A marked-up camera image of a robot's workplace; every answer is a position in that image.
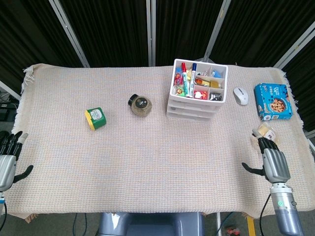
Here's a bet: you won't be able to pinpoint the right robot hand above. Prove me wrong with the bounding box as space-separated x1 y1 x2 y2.
241 131 291 184

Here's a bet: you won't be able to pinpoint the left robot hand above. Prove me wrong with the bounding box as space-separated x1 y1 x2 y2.
0 131 34 192

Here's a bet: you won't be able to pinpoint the transparent drawer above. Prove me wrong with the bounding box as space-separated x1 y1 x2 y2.
167 106 218 116
166 112 213 121
168 99 223 110

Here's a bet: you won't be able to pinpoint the white drawer organizer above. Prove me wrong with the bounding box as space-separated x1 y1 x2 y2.
166 58 229 121

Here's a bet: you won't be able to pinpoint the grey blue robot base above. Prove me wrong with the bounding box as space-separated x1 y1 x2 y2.
97 211 205 236

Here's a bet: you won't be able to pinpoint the blue cookie box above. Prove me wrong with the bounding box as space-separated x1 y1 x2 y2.
253 83 294 122

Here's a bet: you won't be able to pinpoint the red and white snack packets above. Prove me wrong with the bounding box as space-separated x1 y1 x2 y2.
194 90 209 100

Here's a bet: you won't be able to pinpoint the clear bag of crackers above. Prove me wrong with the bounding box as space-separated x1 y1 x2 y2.
250 123 281 146

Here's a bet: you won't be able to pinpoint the white computer mouse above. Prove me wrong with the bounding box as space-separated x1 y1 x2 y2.
233 87 249 106

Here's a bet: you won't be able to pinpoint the green container yellow lid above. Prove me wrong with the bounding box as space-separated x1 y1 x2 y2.
84 106 108 131

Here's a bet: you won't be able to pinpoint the red and yellow packet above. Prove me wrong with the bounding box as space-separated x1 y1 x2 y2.
195 77 211 87

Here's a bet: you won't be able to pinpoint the blue cap marker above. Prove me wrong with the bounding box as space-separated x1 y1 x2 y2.
189 63 198 98

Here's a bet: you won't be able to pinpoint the red cap marker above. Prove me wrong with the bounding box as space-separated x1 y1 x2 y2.
181 62 191 97

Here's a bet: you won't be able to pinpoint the beige woven tablecloth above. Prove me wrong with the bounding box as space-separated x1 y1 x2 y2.
4 63 313 222

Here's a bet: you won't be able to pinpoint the round glass jar black lid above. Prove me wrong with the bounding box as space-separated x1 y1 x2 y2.
127 94 153 118

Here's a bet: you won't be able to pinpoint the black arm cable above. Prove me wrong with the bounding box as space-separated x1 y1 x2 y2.
259 194 272 236

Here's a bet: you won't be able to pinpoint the grey screen frame post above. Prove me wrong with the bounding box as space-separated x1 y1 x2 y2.
0 80 22 100
203 0 232 65
145 0 157 67
273 19 315 71
48 0 91 68

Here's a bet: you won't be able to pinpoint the blue floor cable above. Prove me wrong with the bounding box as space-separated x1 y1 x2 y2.
220 212 233 236

